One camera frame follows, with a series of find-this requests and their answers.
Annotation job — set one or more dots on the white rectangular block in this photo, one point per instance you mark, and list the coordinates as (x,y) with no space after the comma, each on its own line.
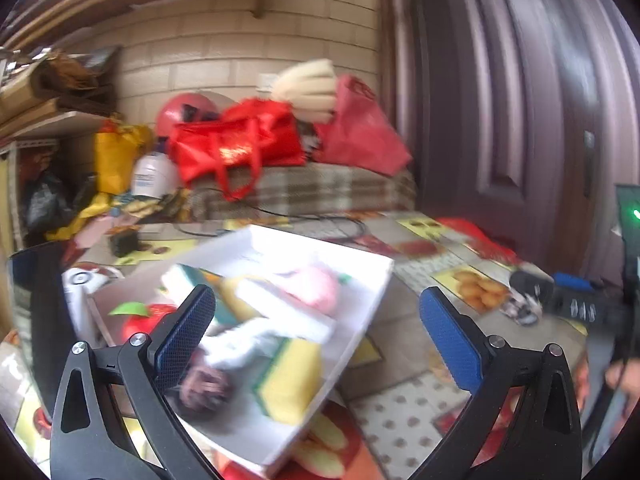
(280,307)

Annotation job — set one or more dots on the yellow bag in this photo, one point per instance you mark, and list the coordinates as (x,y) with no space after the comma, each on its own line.
(115,155)

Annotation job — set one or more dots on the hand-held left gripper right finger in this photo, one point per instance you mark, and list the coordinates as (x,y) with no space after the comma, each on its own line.
(452,345)

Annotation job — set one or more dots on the white plastic jug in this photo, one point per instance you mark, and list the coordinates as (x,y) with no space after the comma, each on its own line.
(152,175)

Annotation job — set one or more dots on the red plastic bag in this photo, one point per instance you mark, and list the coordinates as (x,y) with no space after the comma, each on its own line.
(360,130)

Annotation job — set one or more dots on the person's right hand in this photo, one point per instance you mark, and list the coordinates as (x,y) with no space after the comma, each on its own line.
(622,375)

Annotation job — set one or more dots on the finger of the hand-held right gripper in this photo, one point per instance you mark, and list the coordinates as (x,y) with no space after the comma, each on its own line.
(532,285)
(572,281)

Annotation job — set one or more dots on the plaid cloth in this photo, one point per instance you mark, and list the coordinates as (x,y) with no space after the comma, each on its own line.
(325,187)

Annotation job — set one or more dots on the printed tablecloth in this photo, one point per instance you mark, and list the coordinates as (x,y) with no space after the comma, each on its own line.
(415,410)

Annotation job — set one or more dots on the white cardboard box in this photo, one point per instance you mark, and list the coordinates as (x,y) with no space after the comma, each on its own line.
(345,280)

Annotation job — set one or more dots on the dark panelled door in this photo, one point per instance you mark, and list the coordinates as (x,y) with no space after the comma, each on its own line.
(500,110)

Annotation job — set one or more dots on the red tote bag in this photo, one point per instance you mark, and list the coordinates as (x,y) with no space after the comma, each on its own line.
(235,145)

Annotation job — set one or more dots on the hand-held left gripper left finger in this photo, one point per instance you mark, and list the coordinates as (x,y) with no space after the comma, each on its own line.
(182,340)

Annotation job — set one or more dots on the pink plush toy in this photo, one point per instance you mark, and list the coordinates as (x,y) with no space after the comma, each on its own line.
(315,287)

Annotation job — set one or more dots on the red apple plush toy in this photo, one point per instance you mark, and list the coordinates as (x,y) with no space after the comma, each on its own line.
(142,322)

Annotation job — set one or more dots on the white plastic appliance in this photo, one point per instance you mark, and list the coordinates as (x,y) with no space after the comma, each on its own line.
(85,280)

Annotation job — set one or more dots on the small black white plush toy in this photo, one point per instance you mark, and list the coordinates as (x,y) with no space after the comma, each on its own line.
(520,310)

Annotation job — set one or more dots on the small black box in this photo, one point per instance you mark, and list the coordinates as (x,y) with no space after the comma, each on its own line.
(124,244)

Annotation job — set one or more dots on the black plastic bag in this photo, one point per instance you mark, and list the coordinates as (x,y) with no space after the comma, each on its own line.
(45,200)

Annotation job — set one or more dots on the black glossy panel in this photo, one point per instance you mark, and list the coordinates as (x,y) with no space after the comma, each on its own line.
(42,320)

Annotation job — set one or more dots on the cream banana plush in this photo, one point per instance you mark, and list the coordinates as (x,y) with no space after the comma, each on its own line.
(305,87)

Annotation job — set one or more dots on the cluttered storage shelf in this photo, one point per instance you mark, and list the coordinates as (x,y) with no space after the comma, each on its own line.
(40,110)

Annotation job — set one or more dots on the red helmet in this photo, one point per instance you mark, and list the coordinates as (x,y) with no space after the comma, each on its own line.
(172,115)

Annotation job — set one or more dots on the dark brown plush toy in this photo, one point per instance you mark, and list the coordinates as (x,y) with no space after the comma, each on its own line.
(207,385)

